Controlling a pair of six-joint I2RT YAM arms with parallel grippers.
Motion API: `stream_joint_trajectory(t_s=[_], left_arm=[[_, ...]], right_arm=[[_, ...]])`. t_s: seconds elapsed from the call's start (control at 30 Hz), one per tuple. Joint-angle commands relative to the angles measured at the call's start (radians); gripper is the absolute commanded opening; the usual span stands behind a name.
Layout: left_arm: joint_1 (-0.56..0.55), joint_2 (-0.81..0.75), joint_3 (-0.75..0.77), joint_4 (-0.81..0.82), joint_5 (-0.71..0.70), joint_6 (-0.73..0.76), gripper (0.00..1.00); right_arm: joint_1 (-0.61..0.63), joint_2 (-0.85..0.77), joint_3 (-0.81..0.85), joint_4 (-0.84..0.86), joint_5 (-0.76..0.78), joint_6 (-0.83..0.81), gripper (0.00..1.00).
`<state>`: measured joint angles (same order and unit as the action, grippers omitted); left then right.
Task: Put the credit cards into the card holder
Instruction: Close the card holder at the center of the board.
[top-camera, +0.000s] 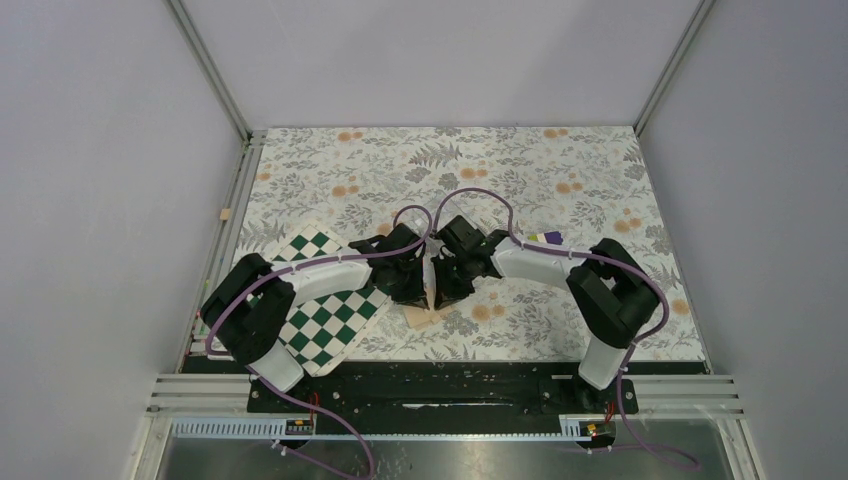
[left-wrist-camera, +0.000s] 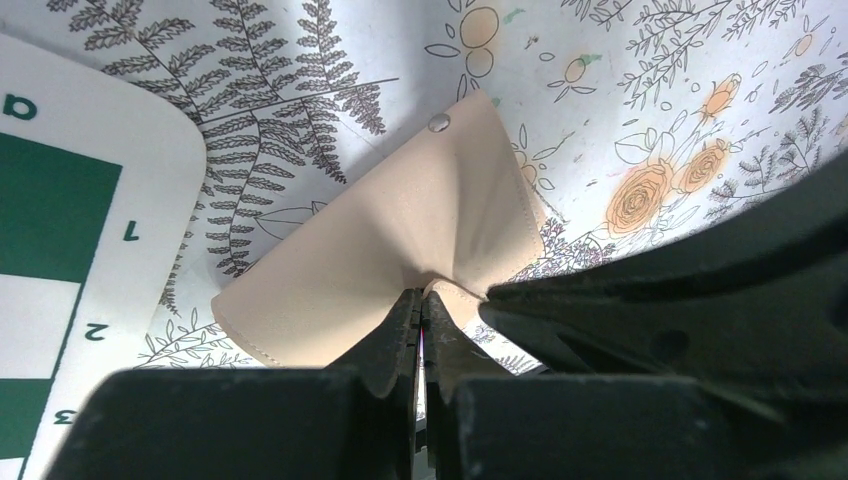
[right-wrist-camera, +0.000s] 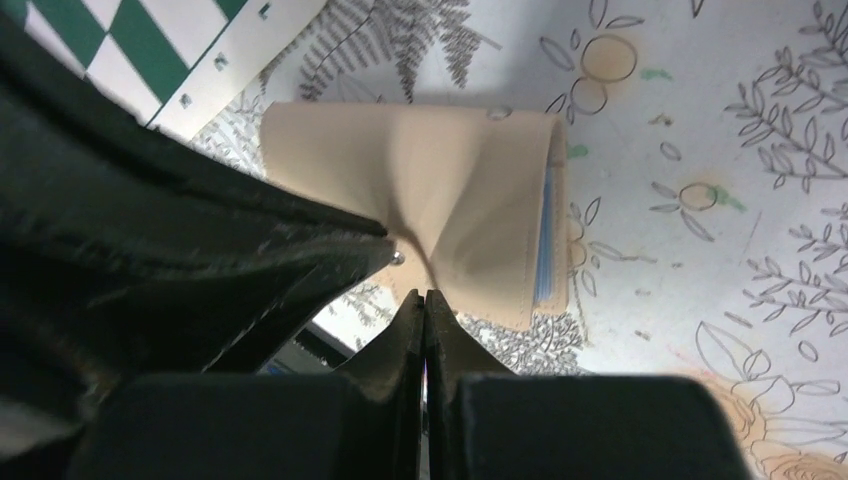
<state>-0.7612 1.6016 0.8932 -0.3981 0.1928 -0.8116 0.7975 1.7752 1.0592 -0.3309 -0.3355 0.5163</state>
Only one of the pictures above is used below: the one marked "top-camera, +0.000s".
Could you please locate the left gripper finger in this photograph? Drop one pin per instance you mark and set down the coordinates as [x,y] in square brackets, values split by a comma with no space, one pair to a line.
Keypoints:
[415,292]
[403,292]

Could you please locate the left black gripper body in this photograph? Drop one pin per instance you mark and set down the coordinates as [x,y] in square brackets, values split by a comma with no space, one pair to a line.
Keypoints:
[400,267]

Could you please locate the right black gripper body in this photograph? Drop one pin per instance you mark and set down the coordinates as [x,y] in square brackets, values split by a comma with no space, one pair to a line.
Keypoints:
[463,258]

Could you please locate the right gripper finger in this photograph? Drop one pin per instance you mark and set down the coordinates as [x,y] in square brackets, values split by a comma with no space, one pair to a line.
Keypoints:
[462,288]
[445,293]

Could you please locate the tan card holder wallet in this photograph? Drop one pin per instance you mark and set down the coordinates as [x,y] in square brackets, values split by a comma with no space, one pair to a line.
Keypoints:
[419,319]

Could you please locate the clear acrylic card box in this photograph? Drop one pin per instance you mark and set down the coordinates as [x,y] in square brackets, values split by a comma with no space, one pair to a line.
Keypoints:
[414,216]

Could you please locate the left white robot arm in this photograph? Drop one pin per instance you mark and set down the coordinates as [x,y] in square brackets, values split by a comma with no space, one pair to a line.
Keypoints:
[287,320]

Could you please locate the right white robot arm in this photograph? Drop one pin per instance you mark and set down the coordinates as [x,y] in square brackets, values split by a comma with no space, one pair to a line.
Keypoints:
[612,292]

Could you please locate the green white chessboard mat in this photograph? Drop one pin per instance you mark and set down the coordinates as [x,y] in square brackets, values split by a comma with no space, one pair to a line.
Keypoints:
[299,314]

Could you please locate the green purple toy brick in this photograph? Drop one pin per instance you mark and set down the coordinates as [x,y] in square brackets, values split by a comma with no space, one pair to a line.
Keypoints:
[554,238]

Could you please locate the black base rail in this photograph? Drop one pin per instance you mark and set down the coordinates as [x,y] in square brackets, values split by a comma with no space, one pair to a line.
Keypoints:
[411,400]

